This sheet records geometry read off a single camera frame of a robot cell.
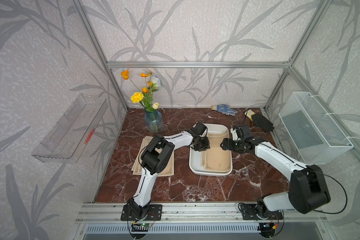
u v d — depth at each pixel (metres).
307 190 0.42
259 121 1.10
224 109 1.19
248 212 0.73
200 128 0.81
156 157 0.55
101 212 0.75
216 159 0.91
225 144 0.80
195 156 0.93
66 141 0.64
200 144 0.86
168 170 0.88
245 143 0.65
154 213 0.72
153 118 0.99
